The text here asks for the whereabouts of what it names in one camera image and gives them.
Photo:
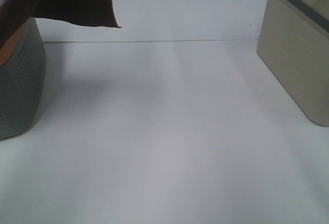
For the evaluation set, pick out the brown towel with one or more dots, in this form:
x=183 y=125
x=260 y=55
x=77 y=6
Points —
x=89 y=13

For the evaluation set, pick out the white back panel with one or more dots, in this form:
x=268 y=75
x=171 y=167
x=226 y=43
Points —
x=167 y=20

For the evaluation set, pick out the beige storage bin grey rim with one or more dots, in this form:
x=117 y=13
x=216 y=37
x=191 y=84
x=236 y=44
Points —
x=293 y=44

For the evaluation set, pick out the grey perforated basket orange rim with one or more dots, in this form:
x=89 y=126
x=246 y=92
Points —
x=23 y=67

